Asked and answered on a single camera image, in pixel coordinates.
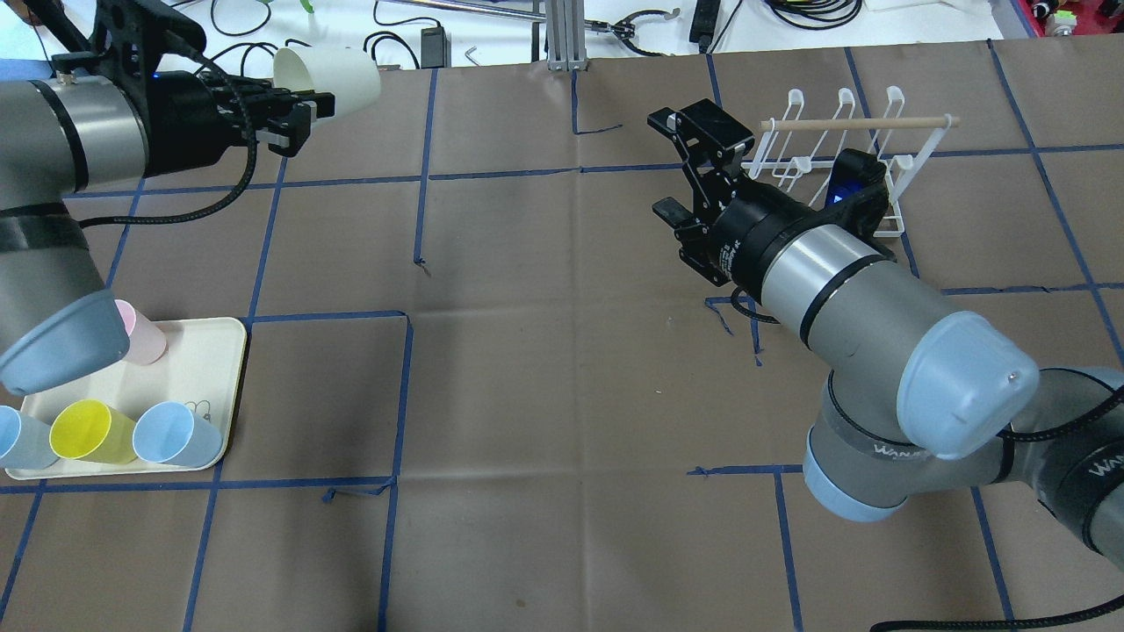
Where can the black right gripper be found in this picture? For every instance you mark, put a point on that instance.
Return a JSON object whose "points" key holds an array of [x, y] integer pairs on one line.
{"points": [[745, 230]]}

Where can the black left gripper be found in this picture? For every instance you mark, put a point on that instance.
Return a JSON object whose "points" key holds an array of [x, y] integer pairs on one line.
{"points": [[183, 112]]}

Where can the white ikea cup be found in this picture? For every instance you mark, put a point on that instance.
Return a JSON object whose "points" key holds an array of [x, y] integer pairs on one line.
{"points": [[349, 74]]}

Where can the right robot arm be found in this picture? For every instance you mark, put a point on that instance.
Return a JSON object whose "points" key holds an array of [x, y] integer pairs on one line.
{"points": [[922, 396]]}

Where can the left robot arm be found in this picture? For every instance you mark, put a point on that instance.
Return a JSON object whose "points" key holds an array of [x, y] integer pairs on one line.
{"points": [[61, 136]]}

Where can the pink cup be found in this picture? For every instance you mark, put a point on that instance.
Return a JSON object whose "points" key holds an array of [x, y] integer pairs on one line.
{"points": [[147, 342]]}

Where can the light blue cup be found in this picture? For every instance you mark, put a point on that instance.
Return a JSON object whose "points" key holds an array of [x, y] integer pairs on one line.
{"points": [[173, 433], [25, 441]]}

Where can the yellow cup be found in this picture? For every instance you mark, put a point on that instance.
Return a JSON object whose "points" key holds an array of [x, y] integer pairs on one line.
{"points": [[91, 431]]}

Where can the black power adapter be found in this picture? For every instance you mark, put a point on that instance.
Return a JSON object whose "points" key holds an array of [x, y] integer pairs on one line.
{"points": [[435, 49]]}

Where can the cream plastic tray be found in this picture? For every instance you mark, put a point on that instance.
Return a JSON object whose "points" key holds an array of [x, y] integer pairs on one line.
{"points": [[201, 368]]}

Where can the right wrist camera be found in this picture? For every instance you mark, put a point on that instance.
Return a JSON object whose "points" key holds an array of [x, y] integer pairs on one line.
{"points": [[857, 197]]}

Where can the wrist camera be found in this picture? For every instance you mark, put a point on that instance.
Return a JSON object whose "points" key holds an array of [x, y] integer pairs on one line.
{"points": [[857, 197], [127, 38]]}

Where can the aluminium frame post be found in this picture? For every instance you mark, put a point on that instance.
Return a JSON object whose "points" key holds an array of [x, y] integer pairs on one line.
{"points": [[566, 40]]}

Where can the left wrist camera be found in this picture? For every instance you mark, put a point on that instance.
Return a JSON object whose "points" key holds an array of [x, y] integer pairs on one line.
{"points": [[127, 38]]}

